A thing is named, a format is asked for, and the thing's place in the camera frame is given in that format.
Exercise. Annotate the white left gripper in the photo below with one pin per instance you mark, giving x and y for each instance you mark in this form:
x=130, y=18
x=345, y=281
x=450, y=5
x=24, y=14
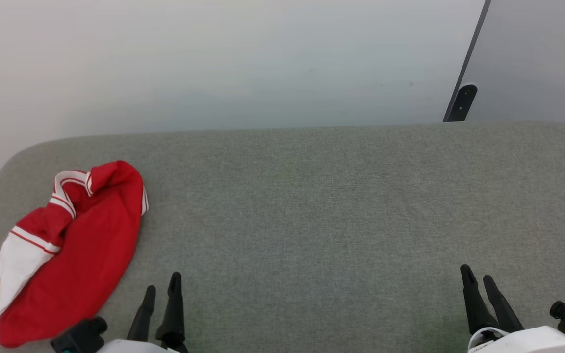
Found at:
x=135, y=347

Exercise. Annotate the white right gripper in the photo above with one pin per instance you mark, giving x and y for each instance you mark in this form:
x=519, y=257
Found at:
x=532, y=343

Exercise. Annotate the red and white shirt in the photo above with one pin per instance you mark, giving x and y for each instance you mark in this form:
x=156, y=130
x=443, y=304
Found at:
x=91, y=255

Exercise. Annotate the grey panel with dark edge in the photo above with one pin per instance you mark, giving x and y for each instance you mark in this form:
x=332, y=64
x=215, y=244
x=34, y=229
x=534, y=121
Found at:
x=532, y=59

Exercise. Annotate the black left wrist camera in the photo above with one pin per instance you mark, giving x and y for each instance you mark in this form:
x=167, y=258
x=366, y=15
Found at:
x=80, y=336

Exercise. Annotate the black oval bracket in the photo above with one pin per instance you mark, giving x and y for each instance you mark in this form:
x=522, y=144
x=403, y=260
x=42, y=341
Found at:
x=462, y=102

